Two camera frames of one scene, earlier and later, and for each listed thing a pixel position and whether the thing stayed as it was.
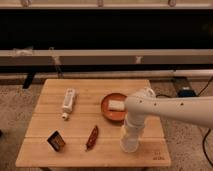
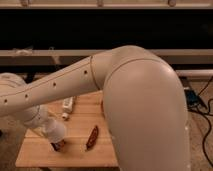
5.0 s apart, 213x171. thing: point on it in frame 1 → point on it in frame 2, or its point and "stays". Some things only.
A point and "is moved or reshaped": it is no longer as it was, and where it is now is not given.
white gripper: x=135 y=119 → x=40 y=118
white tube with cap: x=68 y=102 stays
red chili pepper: x=92 y=139 stays
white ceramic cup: x=130 y=140 is moved or reshaped
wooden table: x=79 y=123 stays
